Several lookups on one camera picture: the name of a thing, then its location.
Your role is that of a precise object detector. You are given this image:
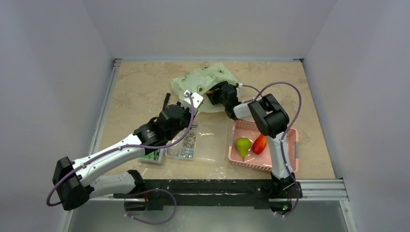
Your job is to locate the light green plastic bag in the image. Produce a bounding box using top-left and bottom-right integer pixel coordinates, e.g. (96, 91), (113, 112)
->
(171, 63), (238, 113)

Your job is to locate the yellow fake fruit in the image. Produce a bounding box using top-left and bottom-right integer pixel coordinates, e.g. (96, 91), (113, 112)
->
(235, 137), (252, 161)

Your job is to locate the orange fake fruit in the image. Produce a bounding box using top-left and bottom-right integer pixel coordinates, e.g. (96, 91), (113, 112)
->
(251, 134), (267, 155)

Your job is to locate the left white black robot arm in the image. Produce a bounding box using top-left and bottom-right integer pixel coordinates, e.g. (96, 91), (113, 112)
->
(46, 99), (201, 211)

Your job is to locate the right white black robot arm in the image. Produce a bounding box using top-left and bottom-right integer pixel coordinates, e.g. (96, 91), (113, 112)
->
(206, 81), (302, 197)

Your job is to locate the pink plastic basket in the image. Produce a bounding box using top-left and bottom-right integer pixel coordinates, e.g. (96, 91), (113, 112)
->
(228, 120), (299, 173)

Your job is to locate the clear plastic screw organizer box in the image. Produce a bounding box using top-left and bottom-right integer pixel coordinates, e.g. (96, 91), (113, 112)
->
(164, 122), (228, 165)

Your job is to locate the green white small box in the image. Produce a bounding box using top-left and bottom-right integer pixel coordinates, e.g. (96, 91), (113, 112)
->
(138, 149), (164, 165)

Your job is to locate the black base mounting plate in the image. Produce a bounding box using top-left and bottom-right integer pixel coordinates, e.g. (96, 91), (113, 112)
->
(113, 179), (303, 212)

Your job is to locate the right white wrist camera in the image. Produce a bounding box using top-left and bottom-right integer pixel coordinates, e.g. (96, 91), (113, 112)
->
(235, 83), (243, 98)

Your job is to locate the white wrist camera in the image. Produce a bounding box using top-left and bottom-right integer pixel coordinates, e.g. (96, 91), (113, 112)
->
(235, 83), (243, 98)
(179, 90), (204, 116)

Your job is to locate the black T-handle tool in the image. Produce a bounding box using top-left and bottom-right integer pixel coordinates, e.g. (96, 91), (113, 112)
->
(162, 93), (171, 110)

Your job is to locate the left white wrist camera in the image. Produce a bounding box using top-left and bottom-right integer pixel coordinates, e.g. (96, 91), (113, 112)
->
(179, 90), (204, 116)

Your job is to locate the aluminium back frame rail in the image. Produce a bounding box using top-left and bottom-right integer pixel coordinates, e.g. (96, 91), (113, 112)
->
(113, 57), (305, 63)

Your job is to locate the aluminium frame rail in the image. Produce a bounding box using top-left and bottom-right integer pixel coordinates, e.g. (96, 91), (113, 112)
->
(113, 57), (305, 63)
(87, 179), (349, 202)
(86, 58), (123, 157)

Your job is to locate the aluminium left frame rail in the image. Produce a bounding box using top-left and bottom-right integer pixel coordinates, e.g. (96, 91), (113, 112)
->
(86, 58), (123, 157)

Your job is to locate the aluminium front frame rail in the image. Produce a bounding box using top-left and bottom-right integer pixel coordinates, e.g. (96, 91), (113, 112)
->
(87, 179), (349, 202)

